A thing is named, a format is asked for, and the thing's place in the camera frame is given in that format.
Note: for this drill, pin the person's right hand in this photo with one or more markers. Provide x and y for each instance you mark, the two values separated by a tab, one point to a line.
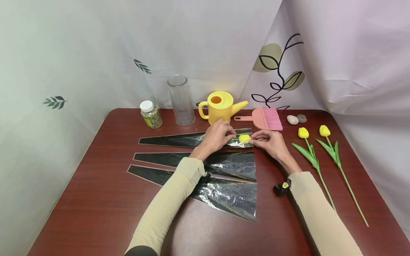
272	144

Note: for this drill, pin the person's left hand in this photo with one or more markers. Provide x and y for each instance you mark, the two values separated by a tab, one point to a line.
213	138

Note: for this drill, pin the person's right fingers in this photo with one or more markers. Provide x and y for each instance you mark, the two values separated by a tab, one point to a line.
258	135

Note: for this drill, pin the person's left fingers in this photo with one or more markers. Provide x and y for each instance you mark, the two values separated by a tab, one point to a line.
224	126

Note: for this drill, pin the person's left thumb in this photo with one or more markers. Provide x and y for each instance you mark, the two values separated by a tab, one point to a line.
229	139

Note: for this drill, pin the person's right thumb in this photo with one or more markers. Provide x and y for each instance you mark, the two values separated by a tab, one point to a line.
258	145

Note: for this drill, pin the yellow tulip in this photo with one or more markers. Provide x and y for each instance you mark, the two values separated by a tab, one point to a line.
244	138
324	131
303	133

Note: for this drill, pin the black clear flower sleeve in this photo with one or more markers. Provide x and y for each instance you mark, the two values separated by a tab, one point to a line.
230	165
230	199
173	140

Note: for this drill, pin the person's left forearm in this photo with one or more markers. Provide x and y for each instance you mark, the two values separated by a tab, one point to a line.
169	202

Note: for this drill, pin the person's right forearm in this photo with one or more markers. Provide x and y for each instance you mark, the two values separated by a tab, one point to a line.
320	213

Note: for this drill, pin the pink plastic comb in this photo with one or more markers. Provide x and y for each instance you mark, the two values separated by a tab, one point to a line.
267	119

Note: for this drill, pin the yellow watering can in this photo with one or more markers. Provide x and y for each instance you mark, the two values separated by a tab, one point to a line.
219	108

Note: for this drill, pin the white stone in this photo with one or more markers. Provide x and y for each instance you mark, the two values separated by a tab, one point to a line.
292	120

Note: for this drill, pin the black wrist band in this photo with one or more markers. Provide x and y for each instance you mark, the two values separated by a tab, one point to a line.
282	187
205	177

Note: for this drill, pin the grey stone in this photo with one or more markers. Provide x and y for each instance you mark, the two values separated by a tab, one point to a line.
302	118

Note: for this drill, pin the clear glass vase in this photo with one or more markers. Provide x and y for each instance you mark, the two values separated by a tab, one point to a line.
182	101

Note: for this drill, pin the white-lidded jar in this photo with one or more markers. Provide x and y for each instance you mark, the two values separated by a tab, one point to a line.
151	116

